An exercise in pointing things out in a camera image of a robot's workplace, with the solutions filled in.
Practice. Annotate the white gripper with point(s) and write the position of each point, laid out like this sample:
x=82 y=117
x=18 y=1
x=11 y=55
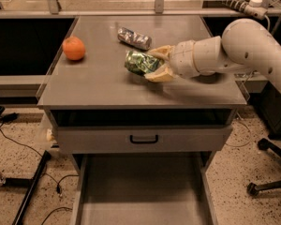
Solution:
x=182 y=59

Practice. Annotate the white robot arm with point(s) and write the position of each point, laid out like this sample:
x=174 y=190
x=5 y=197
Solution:
x=244 y=46

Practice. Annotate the crushed silver can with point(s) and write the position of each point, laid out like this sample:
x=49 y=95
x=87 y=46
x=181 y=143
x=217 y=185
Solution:
x=134 y=39

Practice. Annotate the grey top drawer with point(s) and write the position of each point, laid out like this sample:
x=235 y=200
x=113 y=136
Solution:
x=86 y=140

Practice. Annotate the grey drawer cabinet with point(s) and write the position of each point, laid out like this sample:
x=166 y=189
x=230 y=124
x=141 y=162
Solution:
x=98 y=91

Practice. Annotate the open grey middle drawer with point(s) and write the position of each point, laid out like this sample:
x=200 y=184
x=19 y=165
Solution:
x=143 y=189

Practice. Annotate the orange fruit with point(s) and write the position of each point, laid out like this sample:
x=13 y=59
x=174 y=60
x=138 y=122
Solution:
x=73 y=48

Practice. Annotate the black floor stand bar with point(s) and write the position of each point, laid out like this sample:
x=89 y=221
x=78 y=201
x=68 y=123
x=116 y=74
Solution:
x=30 y=184

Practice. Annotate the black drawer handle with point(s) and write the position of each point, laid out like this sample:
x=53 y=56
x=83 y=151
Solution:
x=143 y=139

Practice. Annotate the white coiled hose fixture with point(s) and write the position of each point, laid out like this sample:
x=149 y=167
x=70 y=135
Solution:
x=251 y=8

